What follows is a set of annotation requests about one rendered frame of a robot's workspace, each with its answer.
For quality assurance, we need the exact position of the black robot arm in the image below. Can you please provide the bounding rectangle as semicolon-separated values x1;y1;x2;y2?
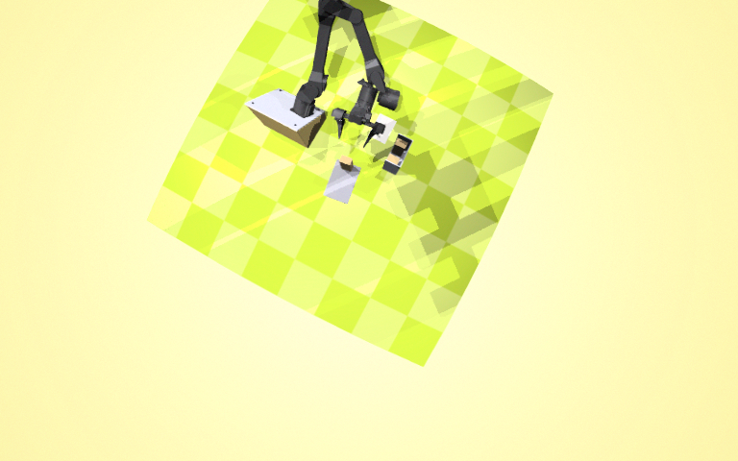
290;0;400;125

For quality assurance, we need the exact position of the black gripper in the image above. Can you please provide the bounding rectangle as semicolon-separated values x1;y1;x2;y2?
332;99;385;149

